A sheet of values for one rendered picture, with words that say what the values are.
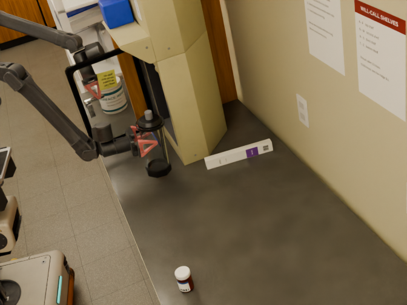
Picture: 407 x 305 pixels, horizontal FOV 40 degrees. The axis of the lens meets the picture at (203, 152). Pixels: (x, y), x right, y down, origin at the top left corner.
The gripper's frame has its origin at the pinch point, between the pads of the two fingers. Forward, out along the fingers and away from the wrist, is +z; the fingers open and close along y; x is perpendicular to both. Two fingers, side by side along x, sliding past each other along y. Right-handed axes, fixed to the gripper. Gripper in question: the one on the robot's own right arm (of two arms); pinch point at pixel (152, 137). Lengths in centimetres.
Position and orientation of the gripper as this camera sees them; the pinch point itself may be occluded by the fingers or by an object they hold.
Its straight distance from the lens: 214.8
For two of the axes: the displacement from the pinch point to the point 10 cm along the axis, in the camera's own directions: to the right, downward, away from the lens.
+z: 9.4, -2.6, 2.3
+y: -3.4, -4.9, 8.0
